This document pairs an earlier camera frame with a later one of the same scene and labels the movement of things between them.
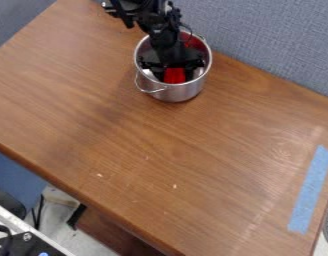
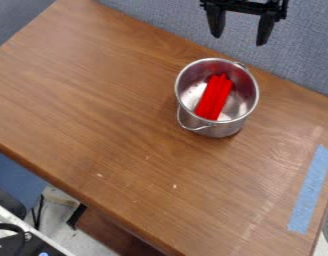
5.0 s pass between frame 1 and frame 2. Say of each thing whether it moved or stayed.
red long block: moved
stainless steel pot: moved
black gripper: moved
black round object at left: stayed
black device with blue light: stayed
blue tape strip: stayed
